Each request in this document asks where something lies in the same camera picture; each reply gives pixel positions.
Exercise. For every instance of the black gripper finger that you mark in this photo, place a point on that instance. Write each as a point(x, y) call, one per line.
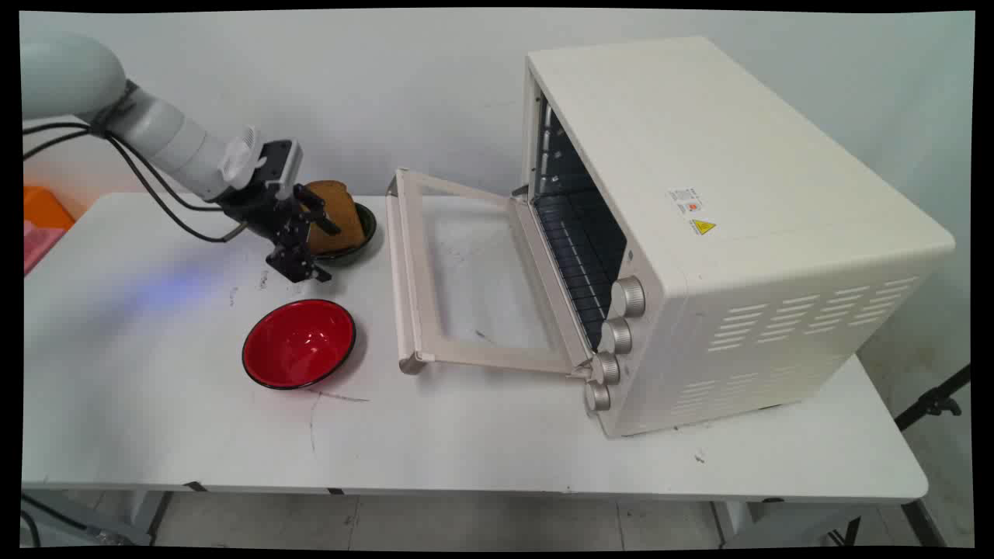
point(295, 256)
point(320, 213)

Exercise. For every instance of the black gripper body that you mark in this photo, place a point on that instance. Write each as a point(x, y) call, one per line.
point(260, 208)

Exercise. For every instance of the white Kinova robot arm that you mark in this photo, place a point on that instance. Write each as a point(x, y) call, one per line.
point(163, 140)

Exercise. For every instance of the brown toast bread slice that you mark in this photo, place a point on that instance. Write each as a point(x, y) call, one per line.
point(342, 221)

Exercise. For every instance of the dark green bowl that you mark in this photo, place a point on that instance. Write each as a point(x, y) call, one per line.
point(366, 233)

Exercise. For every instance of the red bowl with black rim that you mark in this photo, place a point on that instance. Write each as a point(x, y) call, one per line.
point(299, 344)

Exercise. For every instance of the orange plastic box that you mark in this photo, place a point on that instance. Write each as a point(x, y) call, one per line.
point(45, 208)

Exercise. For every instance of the pink plastic box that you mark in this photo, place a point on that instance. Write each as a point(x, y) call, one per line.
point(37, 242)

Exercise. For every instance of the silver oven knob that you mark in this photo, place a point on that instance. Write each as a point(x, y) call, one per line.
point(617, 336)
point(630, 296)
point(598, 396)
point(606, 368)

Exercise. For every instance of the white label sticker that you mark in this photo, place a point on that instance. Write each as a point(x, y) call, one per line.
point(686, 200)

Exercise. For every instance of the yellow warning sticker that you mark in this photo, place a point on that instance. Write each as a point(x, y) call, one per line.
point(703, 227)

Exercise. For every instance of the cream white toaster oven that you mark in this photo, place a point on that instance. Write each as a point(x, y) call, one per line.
point(745, 233)

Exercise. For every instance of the black tripod stand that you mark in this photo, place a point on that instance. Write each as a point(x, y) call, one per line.
point(936, 402)

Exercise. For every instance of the grey table leg frame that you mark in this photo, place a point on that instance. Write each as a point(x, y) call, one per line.
point(85, 516)

